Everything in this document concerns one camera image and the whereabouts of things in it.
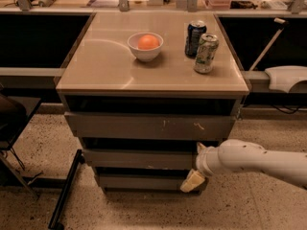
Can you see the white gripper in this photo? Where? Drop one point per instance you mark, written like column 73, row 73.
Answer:
column 202, row 162

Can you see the grey drawer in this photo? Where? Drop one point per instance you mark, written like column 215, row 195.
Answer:
column 141, row 159
column 125, row 182
column 150, row 126

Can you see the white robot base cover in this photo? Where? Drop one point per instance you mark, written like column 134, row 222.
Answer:
column 284, row 78

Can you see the grey bottom drawer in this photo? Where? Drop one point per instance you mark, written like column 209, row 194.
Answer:
column 125, row 182

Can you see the grey drawer cabinet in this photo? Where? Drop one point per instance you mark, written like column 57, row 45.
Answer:
column 104, row 76

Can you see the grey top drawer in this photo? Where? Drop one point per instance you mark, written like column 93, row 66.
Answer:
column 150, row 126

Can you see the white ceramic bowl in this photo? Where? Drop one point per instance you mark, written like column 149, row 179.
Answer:
column 144, row 55

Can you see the green white soda can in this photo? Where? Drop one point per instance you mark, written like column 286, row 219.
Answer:
column 207, row 49

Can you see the orange fruit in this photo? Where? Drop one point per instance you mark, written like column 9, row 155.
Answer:
column 148, row 42

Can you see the dark blue soda can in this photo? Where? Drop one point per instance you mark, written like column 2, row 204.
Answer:
column 194, row 31

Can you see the black metal floor bar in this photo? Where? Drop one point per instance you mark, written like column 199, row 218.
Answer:
column 54, row 223

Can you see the white stick with tip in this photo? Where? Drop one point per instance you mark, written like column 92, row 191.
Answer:
column 282, row 25

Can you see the dark chair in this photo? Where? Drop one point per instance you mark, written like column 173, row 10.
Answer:
column 15, row 113

